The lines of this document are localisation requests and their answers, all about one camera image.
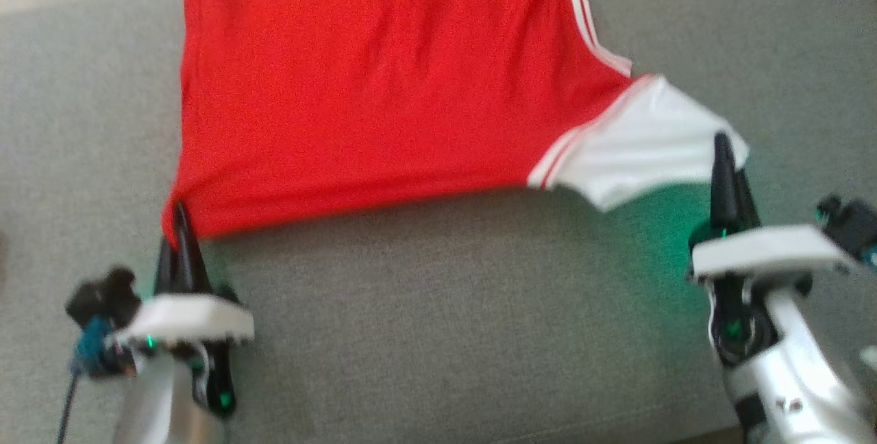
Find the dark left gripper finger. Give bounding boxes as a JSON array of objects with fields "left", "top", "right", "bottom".
[
  {"left": 155, "top": 236, "right": 177, "bottom": 295},
  {"left": 172, "top": 201, "right": 212, "bottom": 295}
]

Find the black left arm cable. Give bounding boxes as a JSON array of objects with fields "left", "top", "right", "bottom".
[{"left": 57, "top": 367, "right": 82, "bottom": 444}]

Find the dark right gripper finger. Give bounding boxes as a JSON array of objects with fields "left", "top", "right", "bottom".
[
  {"left": 710, "top": 132, "right": 740, "bottom": 230},
  {"left": 738, "top": 170, "right": 762, "bottom": 230}
]

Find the red shirt with white sleeves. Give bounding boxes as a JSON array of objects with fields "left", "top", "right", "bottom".
[{"left": 162, "top": 0, "right": 750, "bottom": 250}]

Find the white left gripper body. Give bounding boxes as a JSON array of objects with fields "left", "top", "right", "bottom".
[{"left": 127, "top": 293, "right": 255, "bottom": 419}]

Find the large grey sofa seat cushion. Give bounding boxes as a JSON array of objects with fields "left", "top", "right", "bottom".
[{"left": 0, "top": 0, "right": 877, "bottom": 444}]

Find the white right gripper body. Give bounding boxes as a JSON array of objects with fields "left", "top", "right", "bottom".
[{"left": 688, "top": 224, "right": 858, "bottom": 367}]

